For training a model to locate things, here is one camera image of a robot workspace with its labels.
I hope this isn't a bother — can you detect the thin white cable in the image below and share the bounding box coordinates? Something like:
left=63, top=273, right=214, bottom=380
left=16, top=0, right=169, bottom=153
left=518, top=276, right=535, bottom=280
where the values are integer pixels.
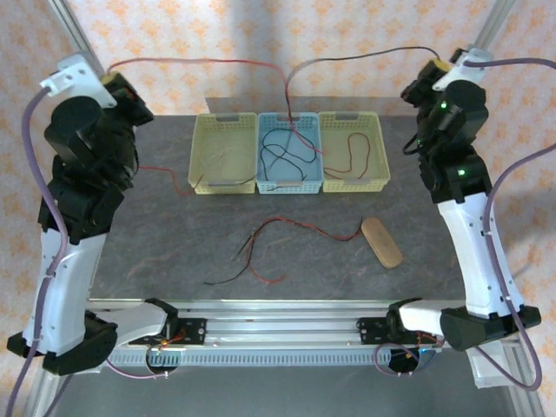
left=197, top=138, right=255, bottom=173

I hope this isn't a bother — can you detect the aluminium frame post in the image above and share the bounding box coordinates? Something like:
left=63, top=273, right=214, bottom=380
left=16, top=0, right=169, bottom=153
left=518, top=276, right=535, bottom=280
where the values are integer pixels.
left=46, top=0, right=99, bottom=60
left=471, top=0, right=514, bottom=50

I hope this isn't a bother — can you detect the aluminium mounting rail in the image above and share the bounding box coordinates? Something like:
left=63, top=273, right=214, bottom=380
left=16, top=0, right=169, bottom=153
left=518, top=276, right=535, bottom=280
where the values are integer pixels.
left=86, top=297, right=522, bottom=348

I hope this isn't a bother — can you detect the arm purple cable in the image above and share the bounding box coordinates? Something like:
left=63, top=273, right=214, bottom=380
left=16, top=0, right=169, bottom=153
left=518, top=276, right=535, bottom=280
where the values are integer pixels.
left=6, top=86, right=170, bottom=417
left=374, top=56, right=556, bottom=392

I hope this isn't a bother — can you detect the short thin dark wire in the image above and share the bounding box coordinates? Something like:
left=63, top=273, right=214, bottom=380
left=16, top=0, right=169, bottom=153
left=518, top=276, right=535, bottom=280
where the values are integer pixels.
left=233, top=229, right=257, bottom=261

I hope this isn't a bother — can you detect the grey slotted cable duct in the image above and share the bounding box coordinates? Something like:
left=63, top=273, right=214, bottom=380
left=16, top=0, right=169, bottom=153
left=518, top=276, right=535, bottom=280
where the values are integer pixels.
left=106, top=349, right=435, bottom=367

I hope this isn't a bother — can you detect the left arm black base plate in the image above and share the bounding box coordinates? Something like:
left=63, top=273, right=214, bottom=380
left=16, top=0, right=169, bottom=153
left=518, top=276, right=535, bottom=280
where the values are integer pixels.
left=167, top=316, right=208, bottom=347

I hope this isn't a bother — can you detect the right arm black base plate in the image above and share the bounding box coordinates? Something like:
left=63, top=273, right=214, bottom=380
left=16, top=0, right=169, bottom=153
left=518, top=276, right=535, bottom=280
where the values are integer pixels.
left=358, top=316, right=394, bottom=344

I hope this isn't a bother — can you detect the thin red cable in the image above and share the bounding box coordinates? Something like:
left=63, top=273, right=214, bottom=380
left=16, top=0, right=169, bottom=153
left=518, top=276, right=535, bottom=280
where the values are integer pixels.
left=248, top=218, right=364, bottom=284
left=106, top=57, right=326, bottom=196
left=325, top=132, right=371, bottom=180

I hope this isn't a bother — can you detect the clear bag with white pad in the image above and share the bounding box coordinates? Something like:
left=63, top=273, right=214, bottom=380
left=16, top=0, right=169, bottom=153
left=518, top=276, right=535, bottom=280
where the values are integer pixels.
left=469, top=349, right=516, bottom=390

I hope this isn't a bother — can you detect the oval brown wooden board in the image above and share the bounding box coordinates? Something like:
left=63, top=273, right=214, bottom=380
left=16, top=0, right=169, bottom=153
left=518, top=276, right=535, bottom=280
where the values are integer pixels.
left=360, top=216, right=404, bottom=269

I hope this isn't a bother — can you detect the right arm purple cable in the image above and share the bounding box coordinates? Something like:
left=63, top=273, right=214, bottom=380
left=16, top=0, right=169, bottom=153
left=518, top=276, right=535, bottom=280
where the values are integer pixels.
left=374, top=56, right=556, bottom=392

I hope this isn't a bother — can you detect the light blue plastic basket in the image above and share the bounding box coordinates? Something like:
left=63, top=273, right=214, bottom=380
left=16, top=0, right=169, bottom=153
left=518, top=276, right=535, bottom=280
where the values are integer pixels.
left=255, top=111, right=325, bottom=195

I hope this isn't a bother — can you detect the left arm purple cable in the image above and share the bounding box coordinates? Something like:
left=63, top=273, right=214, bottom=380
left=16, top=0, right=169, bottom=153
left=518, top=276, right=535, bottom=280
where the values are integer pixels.
left=6, top=86, right=170, bottom=417

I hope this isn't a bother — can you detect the pale yellow plastic basket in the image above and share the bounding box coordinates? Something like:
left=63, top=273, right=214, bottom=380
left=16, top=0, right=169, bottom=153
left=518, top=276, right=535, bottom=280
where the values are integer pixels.
left=318, top=110, right=391, bottom=194
left=187, top=111, right=258, bottom=195

